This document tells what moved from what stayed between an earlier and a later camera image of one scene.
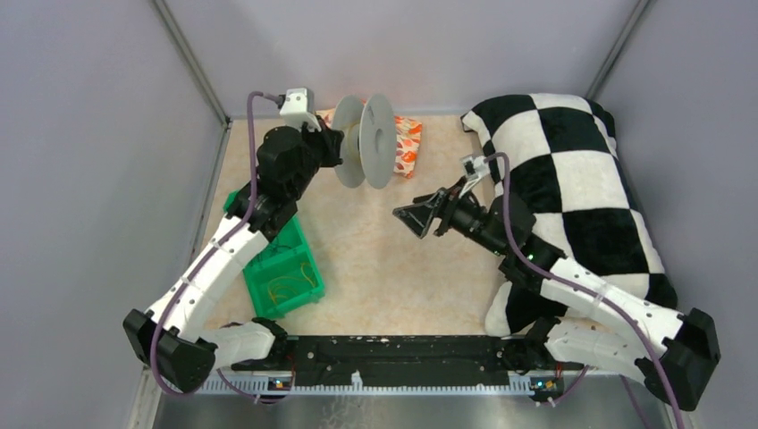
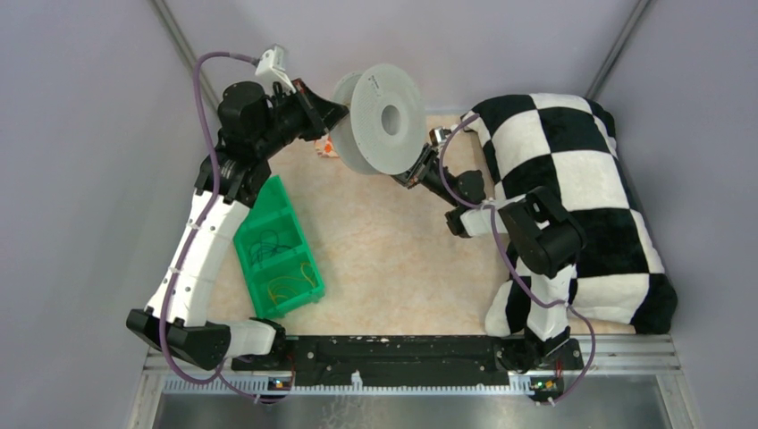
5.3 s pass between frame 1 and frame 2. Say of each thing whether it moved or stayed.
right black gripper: moved
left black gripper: moved
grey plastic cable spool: moved
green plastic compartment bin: stayed
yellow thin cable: moved
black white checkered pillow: stayed
